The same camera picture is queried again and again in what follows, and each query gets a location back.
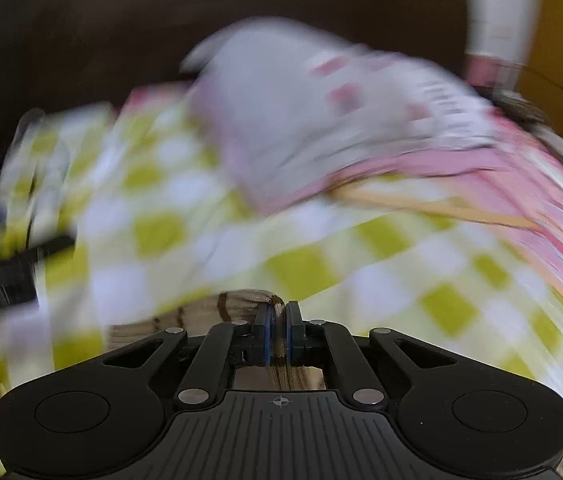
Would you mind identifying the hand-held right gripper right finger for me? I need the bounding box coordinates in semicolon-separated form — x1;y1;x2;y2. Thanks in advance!
284;301;460;408

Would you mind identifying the grey pillow with pink dots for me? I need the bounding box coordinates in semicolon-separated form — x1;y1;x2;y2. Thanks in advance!
180;16;493;212

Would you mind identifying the dark brown headboard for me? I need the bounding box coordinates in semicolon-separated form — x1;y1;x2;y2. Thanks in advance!
0;0;470;128

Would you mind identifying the pink striped bed sheet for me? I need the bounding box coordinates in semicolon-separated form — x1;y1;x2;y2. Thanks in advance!
120;84;563;326

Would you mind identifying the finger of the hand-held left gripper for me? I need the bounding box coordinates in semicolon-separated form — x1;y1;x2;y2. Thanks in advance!
0;234;77;319

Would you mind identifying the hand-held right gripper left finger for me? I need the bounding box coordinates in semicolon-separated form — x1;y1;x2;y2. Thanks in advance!
102;301;279;409

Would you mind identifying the pink storage box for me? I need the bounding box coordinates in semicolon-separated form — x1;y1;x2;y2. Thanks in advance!
465;54;518;87

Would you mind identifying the beige brown-striped knit sweater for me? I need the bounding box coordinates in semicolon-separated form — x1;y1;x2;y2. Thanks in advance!
106;287;328;394

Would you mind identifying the green white checked bed sheet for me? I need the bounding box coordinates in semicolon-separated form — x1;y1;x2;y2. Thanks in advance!
0;100;563;480

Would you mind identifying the grey folded cloth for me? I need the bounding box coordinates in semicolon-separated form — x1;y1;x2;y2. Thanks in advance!
486;89;563;186

